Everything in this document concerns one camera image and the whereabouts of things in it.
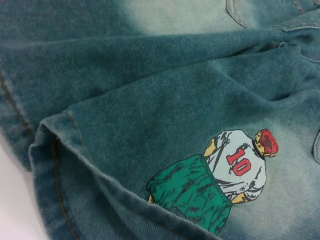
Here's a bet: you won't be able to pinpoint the blue denim shorts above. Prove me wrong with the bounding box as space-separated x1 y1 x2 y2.
0 0 320 240

